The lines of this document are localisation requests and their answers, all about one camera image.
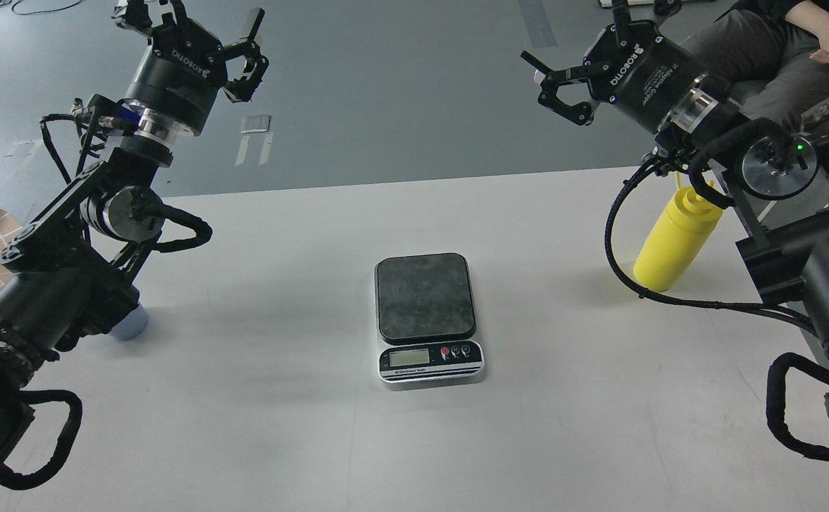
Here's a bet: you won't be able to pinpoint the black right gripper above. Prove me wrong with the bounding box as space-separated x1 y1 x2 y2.
520 0 706 134

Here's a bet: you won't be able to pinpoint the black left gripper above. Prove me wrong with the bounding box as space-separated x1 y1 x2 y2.
113 1 269 136

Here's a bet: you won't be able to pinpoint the yellow squeeze bottle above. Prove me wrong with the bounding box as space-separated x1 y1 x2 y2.
632 178 724 292

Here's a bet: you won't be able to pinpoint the blue ribbed cup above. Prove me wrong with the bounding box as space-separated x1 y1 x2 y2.
108 304 150 341

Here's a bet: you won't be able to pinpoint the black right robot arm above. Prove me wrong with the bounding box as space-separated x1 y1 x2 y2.
521 1 829 462

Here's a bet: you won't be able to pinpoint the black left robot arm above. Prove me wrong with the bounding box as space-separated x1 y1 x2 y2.
0 1 269 491

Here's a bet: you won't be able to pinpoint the digital kitchen scale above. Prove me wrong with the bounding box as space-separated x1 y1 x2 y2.
373 252 486 388

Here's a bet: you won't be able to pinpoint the grey floor plate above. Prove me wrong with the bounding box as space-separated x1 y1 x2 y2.
241 114 272 135

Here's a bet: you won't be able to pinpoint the seated person in grey trousers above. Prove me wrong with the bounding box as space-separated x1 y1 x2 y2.
682 1 829 131

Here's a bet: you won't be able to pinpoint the black floor cables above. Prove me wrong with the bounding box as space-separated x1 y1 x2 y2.
0 0 85 26

